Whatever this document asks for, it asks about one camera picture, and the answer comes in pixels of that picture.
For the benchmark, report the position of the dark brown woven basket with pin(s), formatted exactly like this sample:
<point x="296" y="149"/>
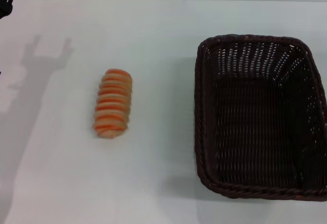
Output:
<point x="255" y="121"/>

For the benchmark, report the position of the orange striped bread loaf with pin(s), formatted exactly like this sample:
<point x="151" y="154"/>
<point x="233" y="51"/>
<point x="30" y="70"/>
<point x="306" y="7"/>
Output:
<point x="113" y="103"/>

